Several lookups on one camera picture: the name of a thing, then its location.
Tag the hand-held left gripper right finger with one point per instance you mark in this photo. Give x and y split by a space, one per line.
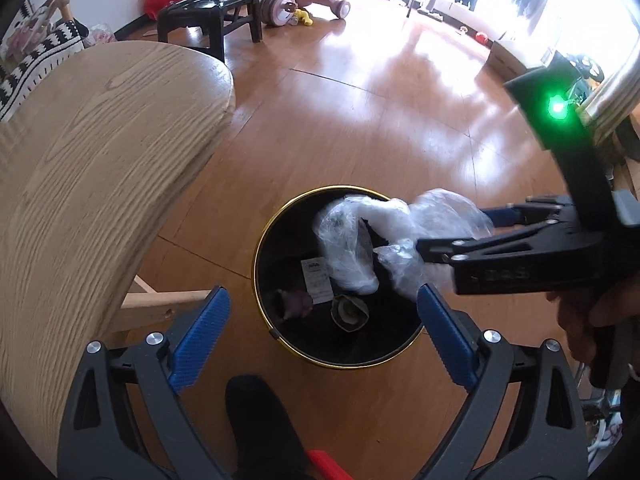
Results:
445 332

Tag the crumpled dark green wrapper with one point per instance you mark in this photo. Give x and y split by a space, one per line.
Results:
350 312

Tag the clear plastic bag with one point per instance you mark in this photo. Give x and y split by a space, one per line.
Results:
345 245

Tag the person's black-socked foot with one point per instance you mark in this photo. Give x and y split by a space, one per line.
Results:
265 425

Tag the cardboard box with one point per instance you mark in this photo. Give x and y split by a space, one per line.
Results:
507 60

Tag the black gold-rimmed trash bin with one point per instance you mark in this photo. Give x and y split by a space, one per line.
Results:
305 342

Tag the black white patterned sofa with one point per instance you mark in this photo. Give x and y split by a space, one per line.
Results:
35 60

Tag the wooden table rail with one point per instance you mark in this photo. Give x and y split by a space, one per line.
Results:
150 307

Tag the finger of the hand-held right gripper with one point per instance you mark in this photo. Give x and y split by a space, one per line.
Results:
505 216
440 251

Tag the white paper receipt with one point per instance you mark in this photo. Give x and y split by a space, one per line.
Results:
316 280

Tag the person's right hand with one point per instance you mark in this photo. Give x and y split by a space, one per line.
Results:
575 325

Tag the cream striped curtain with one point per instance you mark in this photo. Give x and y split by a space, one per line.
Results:
610 97

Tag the wooden sofa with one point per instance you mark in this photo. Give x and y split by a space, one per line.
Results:
64 7

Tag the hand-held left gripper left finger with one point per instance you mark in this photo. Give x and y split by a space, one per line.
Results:
202 332

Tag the black wooden chair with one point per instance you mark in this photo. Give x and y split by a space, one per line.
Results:
200 10

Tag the white printed plastic bag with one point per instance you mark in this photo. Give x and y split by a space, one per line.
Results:
102 34

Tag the crumpled purple wrapper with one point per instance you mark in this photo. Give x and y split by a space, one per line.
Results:
295 305

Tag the red bag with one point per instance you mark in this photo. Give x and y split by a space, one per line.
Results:
162 0

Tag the red slipper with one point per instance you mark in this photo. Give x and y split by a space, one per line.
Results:
327 467

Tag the yellow plush toy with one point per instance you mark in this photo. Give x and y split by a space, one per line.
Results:
303 17

